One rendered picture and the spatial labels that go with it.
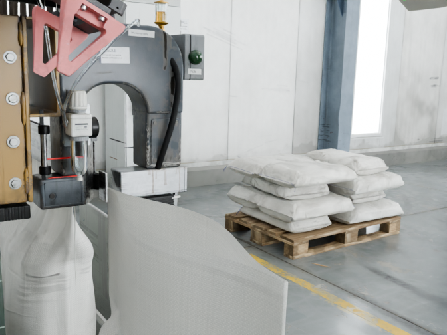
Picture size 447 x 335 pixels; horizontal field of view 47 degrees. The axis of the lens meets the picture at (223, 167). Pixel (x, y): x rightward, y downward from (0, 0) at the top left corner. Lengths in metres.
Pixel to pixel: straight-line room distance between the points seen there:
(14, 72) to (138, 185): 0.30
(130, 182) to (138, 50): 0.25
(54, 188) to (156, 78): 0.28
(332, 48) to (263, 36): 1.07
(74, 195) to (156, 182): 0.17
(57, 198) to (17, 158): 0.10
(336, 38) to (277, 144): 1.55
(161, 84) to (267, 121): 5.33
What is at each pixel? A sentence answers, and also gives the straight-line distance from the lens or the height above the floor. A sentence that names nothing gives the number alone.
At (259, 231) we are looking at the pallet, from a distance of 3.88.
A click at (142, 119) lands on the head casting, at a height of 1.16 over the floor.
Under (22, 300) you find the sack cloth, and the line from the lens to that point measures 1.34.
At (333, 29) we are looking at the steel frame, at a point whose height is 1.86.
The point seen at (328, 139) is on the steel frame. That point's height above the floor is 0.45.
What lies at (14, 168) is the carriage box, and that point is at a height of 1.09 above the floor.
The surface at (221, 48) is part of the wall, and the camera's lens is 5.88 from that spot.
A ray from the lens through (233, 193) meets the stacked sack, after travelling 4.07.
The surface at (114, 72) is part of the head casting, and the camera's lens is 0.97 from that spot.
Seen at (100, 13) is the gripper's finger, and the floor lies 1.31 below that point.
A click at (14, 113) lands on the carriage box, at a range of 0.93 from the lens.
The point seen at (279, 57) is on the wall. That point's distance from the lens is 6.38.
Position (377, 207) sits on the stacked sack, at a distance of 4.24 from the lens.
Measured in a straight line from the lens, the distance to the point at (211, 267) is 0.60.
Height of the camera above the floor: 1.25
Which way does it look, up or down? 10 degrees down
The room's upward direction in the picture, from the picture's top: 2 degrees clockwise
